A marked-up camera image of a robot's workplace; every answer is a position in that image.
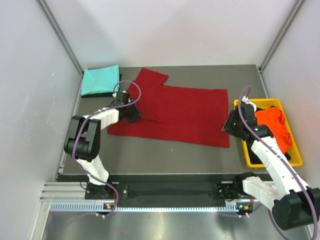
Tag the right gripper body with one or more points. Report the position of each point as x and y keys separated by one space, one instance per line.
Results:
x=232 y=126

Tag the yellow plastic bin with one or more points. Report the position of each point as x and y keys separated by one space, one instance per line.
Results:
x=295 y=157

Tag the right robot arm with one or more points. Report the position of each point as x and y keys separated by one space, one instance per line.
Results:
x=291 y=202

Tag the aluminium frame rail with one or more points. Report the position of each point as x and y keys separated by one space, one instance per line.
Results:
x=62 y=191

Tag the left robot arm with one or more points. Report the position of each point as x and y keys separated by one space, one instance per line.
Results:
x=83 y=141

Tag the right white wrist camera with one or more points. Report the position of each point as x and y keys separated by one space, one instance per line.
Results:
x=246 y=100

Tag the folded dark t-shirt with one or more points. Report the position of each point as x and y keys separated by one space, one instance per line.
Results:
x=100 y=95

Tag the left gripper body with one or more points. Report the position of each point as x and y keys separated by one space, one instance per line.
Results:
x=132 y=113

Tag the dark red t-shirt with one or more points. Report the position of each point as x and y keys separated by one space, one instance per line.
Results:
x=175 y=113

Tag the grey slotted cable duct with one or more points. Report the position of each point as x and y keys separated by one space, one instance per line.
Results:
x=104 y=207

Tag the orange t-shirt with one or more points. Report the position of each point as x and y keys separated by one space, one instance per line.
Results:
x=274 y=118

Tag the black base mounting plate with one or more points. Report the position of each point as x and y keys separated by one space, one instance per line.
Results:
x=173 y=190

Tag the folded teal t-shirt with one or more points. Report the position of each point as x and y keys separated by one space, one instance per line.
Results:
x=110 y=71

